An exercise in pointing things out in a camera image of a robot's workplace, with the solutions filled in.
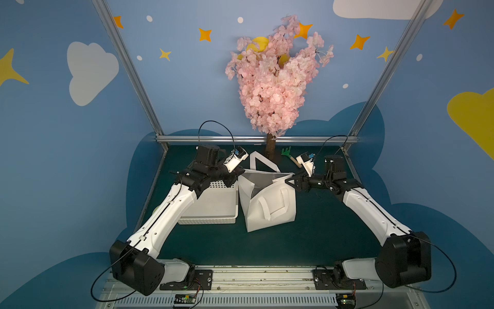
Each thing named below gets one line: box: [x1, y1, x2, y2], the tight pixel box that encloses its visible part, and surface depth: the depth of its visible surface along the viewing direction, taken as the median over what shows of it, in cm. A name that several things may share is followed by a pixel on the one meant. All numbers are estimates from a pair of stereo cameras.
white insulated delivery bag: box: [237, 150, 297, 233], surface depth 80 cm
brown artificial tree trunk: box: [266, 133, 276, 161], surface depth 110 cm
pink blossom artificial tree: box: [225, 15, 334, 138], surface depth 72 cm
